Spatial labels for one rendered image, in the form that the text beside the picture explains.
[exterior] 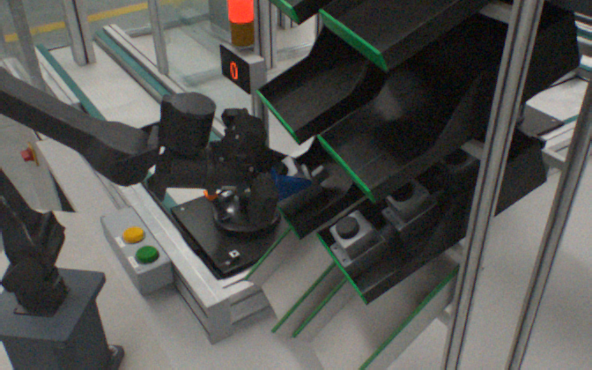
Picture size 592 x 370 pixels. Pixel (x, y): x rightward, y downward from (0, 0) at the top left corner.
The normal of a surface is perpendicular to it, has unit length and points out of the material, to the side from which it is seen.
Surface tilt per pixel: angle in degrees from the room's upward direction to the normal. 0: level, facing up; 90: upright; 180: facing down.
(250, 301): 90
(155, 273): 90
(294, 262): 45
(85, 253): 0
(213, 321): 90
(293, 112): 25
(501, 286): 0
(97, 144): 73
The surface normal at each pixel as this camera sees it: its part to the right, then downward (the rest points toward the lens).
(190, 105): 0.26, -0.79
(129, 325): -0.01, -0.82
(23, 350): -0.15, 0.57
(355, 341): -0.66, -0.41
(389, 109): -0.40, -0.64
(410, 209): 0.40, 0.53
